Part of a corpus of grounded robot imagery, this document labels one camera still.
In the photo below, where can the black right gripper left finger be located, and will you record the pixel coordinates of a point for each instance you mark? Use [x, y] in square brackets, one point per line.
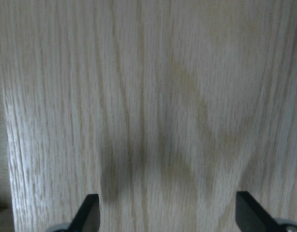
[87, 218]

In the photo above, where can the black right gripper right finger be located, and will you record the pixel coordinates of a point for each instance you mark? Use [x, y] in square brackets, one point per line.
[252, 217]

